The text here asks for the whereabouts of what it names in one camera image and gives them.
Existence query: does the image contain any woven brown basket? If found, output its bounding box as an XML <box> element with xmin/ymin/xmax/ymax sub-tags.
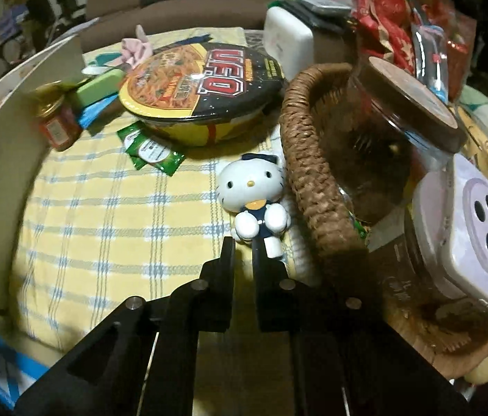
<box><xmin>280</xmin><ymin>63</ymin><xmax>405</xmax><ymax>295</ymax></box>

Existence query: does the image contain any white box with button print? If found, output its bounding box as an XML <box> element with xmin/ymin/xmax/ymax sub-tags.
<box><xmin>412</xmin><ymin>154</ymin><xmax>488</xmax><ymax>334</ymax></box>

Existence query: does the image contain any yellow checked tablecloth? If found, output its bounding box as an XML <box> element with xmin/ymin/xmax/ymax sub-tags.
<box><xmin>8</xmin><ymin>26</ymin><xmax>314</xmax><ymax>352</ymax></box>

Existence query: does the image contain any white cat figurine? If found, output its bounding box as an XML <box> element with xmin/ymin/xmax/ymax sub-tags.
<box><xmin>218</xmin><ymin>153</ymin><xmax>293</xmax><ymax>262</ymax></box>

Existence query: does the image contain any blue packet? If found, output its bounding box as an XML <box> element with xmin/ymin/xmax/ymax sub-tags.
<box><xmin>78</xmin><ymin>95</ymin><xmax>119</xmax><ymax>136</ymax></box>

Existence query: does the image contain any toothbrush in clear pack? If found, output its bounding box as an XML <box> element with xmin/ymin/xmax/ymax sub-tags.
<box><xmin>408</xmin><ymin>0</ymin><xmax>451</xmax><ymax>103</ymax></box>

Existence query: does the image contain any red patterned bag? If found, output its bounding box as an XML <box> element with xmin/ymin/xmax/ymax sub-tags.
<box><xmin>330</xmin><ymin>0</ymin><xmax>418</xmax><ymax>74</ymax></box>

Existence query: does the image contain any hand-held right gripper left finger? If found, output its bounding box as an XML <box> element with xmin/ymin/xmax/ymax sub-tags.
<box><xmin>14</xmin><ymin>236</ymin><xmax>237</xmax><ymax>416</ymax></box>

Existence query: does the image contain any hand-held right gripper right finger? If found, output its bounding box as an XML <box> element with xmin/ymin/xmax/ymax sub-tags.
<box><xmin>251</xmin><ymin>237</ymin><xmax>471</xmax><ymax>416</ymax></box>

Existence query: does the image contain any green sponge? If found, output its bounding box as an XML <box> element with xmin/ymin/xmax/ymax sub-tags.
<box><xmin>73</xmin><ymin>68</ymin><xmax>126</xmax><ymax>110</ymax></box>

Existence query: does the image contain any glass jar with brown lid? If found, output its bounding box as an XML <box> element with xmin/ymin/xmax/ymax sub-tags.
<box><xmin>339</xmin><ymin>56</ymin><xmax>469</xmax><ymax>226</ymax></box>

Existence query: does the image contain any white plastic container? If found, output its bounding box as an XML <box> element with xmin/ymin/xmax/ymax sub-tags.
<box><xmin>264</xmin><ymin>8</ymin><xmax>316</xmax><ymax>69</ymax></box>

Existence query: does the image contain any green tea packet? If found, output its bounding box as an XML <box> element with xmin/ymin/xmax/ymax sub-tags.
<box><xmin>116</xmin><ymin>121</ymin><xmax>185</xmax><ymax>177</ymax></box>

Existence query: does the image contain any cardboard sheet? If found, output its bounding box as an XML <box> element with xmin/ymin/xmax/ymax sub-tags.
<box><xmin>0</xmin><ymin>35</ymin><xmax>83</xmax><ymax>313</ymax></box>

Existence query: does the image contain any pink cloth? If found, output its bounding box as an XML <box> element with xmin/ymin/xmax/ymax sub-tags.
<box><xmin>121</xmin><ymin>24</ymin><xmax>156</xmax><ymax>64</ymax></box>

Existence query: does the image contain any instant noodle bowl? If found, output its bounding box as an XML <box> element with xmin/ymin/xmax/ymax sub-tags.
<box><xmin>118</xmin><ymin>43</ymin><xmax>287</xmax><ymax>146</ymax></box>

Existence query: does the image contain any red sauce jar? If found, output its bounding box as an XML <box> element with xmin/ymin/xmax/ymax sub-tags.
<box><xmin>28</xmin><ymin>88</ymin><xmax>82</xmax><ymax>153</ymax></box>

